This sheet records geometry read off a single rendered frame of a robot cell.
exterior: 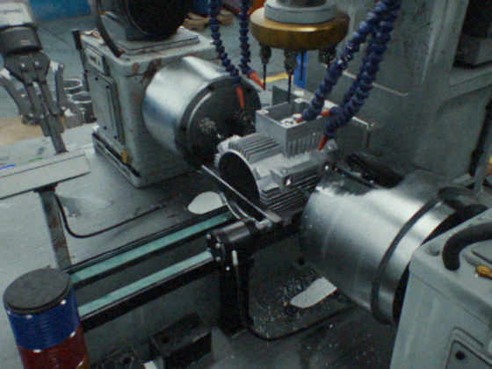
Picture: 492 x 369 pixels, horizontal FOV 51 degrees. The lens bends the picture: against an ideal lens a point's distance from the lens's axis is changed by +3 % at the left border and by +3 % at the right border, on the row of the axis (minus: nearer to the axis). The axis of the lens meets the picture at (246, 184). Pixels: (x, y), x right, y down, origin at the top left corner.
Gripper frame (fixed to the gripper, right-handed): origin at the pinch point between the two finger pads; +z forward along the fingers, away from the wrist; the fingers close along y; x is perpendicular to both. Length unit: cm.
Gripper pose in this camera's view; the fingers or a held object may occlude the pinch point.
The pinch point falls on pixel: (54, 134)
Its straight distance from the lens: 110.8
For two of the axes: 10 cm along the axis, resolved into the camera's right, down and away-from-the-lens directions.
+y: 8.1, -3.1, 4.9
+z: 3.2, 9.5, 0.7
